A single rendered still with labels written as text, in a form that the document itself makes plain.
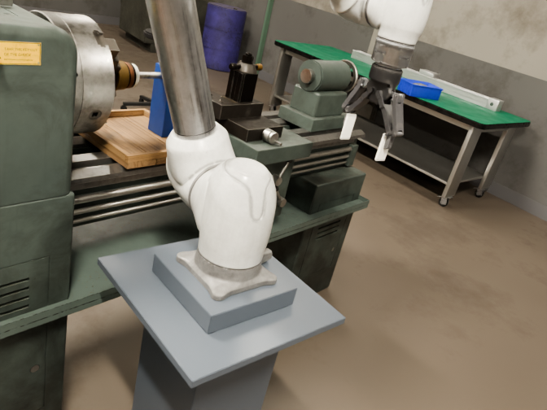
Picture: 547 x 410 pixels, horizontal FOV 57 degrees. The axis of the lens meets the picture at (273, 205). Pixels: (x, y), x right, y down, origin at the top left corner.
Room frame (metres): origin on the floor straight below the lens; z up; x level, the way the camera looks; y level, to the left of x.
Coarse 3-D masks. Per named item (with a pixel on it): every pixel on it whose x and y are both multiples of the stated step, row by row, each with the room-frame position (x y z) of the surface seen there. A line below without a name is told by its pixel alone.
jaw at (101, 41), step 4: (96, 36) 1.28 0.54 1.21; (100, 36) 1.29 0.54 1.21; (96, 40) 1.27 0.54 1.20; (100, 40) 1.28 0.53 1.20; (104, 40) 1.29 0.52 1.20; (108, 40) 1.32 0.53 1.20; (112, 40) 1.33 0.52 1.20; (100, 44) 1.27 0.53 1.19; (104, 44) 1.28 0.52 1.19; (108, 44) 1.31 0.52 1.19; (112, 44) 1.32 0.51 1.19; (112, 48) 1.31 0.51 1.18; (116, 48) 1.32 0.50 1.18; (112, 52) 1.31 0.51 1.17; (116, 52) 1.32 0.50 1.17; (112, 56) 1.33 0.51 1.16; (116, 56) 1.36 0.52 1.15; (116, 60) 1.35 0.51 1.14; (116, 64) 1.36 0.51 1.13; (116, 68) 1.37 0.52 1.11; (120, 68) 1.38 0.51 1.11; (116, 72) 1.39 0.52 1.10
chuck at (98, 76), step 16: (64, 16) 1.27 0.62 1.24; (80, 16) 1.32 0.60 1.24; (80, 32) 1.25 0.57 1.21; (96, 32) 1.30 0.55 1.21; (80, 48) 1.21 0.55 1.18; (96, 48) 1.25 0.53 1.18; (96, 64) 1.23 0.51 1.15; (112, 64) 1.26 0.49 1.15; (96, 80) 1.22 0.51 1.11; (112, 80) 1.25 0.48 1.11; (96, 96) 1.21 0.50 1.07; (112, 96) 1.25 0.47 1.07; (80, 112) 1.19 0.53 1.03; (80, 128) 1.23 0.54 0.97; (96, 128) 1.27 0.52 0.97
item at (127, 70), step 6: (120, 60) 1.44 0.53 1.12; (120, 66) 1.41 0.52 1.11; (126, 66) 1.43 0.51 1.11; (132, 66) 1.45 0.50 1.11; (120, 72) 1.40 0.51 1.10; (126, 72) 1.41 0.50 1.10; (132, 72) 1.43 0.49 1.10; (120, 78) 1.39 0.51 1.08; (126, 78) 1.41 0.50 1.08; (132, 78) 1.43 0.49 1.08; (120, 84) 1.40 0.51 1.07; (126, 84) 1.42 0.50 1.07; (132, 84) 1.44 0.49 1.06
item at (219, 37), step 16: (208, 16) 6.95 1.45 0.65; (224, 16) 6.87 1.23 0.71; (240, 16) 6.98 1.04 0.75; (208, 32) 6.92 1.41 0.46; (224, 32) 6.88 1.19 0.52; (240, 32) 7.04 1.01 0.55; (208, 48) 6.89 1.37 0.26; (224, 48) 6.89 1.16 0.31; (208, 64) 6.88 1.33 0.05; (224, 64) 6.91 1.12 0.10
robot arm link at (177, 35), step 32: (160, 0) 1.02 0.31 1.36; (192, 0) 1.07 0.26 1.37; (160, 32) 1.04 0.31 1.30; (192, 32) 1.06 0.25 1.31; (160, 64) 1.07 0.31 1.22; (192, 64) 1.06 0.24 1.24; (192, 96) 1.07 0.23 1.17; (192, 128) 1.08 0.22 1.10; (224, 128) 1.18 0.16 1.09; (192, 160) 1.07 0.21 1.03; (224, 160) 1.10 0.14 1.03
